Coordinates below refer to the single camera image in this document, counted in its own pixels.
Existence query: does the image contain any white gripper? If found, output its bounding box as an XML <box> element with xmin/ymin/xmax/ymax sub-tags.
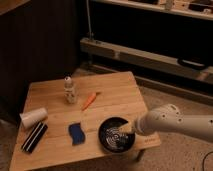
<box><xmin>119</xmin><ymin>117</ymin><xmax>146</xmax><ymax>136</ymax></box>

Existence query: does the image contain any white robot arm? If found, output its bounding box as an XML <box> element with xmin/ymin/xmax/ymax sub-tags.
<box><xmin>118</xmin><ymin>104</ymin><xmax>213</xmax><ymax>143</ymax></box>

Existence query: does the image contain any black ridged bowl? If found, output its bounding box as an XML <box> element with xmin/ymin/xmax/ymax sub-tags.
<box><xmin>98</xmin><ymin>117</ymin><xmax>135</xmax><ymax>153</ymax></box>

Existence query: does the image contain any wooden table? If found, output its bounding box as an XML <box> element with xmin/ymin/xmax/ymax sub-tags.
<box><xmin>9</xmin><ymin>71</ymin><xmax>162</xmax><ymax>171</ymax></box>

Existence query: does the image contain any orange carrot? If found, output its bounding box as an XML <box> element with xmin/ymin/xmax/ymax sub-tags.
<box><xmin>81</xmin><ymin>92</ymin><xmax>100</xmax><ymax>111</ymax></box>

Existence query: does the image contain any blue sponge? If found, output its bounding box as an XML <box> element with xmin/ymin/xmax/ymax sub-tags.
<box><xmin>68</xmin><ymin>123</ymin><xmax>85</xmax><ymax>145</ymax></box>

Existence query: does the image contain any small clear bottle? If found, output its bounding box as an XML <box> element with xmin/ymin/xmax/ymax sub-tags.
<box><xmin>64</xmin><ymin>76</ymin><xmax>77</xmax><ymax>104</ymax></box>

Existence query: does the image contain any metal shelf rack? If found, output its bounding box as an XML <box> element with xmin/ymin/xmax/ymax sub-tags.
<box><xmin>80</xmin><ymin>0</ymin><xmax>213</xmax><ymax>98</ymax></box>

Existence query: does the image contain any black striped box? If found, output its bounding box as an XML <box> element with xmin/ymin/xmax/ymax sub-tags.
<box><xmin>21</xmin><ymin>122</ymin><xmax>48</xmax><ymax>153</ymax></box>

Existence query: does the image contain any black cable on floor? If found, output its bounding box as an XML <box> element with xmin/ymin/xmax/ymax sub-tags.
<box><xmin>201</xmin><ymin>149</ymin><xmax>213</xmax><ymax>171</ymax></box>

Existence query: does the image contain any black handle on shelf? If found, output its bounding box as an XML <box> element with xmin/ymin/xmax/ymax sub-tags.
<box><xmin>177</xmin><ymin>59</ymin><xmax>208</xmax><ymax>70</ymax></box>

